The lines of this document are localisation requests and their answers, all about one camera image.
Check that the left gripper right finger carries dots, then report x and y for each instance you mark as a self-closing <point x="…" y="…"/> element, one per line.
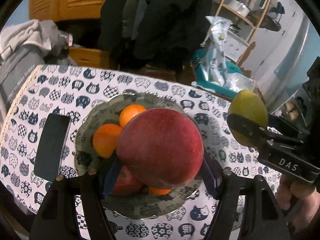
<point x="210" y="172"/>

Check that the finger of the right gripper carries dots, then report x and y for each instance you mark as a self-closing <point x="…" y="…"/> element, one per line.
<point x="285" y="127"/>
<point x="247" y="132"/>

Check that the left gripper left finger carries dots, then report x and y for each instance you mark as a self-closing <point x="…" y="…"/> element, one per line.
<point x="111" y="171"/>

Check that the small red apple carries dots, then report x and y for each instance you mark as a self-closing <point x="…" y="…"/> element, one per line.
<point x="126" y="183"/>

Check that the large red apple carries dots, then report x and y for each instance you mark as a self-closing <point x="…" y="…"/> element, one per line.
<point x="162" y="148"/>

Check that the person's right hand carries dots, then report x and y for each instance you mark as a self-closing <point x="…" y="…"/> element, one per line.
<point x="307" y="196"/>

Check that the grey shoe rack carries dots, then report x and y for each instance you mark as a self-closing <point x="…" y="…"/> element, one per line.
<point x="298" y="109"/>

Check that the small mandarin orange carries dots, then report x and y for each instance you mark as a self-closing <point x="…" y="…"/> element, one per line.
<point x="105" y="139"/>

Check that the green cat pattern plate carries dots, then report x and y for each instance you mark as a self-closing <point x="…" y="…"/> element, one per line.
<point x="139" y="205"/>

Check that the clear plastic bag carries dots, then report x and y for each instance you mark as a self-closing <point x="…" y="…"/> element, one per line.
<point x="237" y="82"/>

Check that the black smartphone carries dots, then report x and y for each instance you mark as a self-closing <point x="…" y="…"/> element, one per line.
<point x="51" y="145"/>

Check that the teal cardboard box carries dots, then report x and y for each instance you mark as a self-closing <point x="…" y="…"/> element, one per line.
<point x="211" y="87"/>

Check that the white printed rice bag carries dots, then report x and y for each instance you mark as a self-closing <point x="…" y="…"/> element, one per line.
<point x="213" y="63"/>

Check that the cat pattern tablecloth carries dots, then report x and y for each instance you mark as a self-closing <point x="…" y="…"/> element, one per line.
<point x="74" y="92"/>

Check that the white patterned storage box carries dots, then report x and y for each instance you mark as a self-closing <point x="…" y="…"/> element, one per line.
<point x="234" y="46"/>

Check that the white cooking pot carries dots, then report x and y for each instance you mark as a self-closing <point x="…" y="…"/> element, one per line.
<point x="239" y="7"/>

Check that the wooden shelf rack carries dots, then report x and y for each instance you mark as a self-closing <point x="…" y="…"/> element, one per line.
<point x="244" y="27"/>

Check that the dark hanging jacket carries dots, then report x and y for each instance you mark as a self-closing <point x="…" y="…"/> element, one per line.
<point x="161" y="33"/>

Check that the grey clothes pile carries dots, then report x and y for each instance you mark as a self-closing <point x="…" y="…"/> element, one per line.
<point x="25" y="46"/>

